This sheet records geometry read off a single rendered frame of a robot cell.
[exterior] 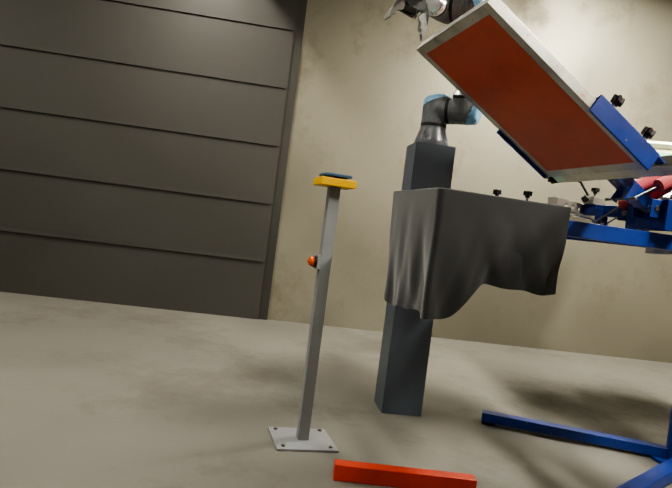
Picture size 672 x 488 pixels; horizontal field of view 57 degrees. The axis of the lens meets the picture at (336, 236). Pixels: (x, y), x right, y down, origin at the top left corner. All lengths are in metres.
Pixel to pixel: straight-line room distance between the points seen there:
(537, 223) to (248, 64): 3.25
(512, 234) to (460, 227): 0.19
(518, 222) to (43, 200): 3.76
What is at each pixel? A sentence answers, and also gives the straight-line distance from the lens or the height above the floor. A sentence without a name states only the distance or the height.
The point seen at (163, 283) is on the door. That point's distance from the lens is 4.87.
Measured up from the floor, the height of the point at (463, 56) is 1.46.
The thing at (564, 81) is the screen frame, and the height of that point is 1.34.
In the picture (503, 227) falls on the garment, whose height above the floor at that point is 0.85.
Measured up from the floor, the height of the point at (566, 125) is 1.24.
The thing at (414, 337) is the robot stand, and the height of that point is 0.35.
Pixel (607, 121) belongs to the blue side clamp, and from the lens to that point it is 2.22.
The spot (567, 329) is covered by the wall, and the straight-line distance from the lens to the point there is 5.54.
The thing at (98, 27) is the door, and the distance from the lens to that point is 5.14.
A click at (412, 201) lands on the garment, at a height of 0.91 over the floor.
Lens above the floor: 0.78
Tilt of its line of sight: 1 degrees down
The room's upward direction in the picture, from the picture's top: 7 degrees clockwise
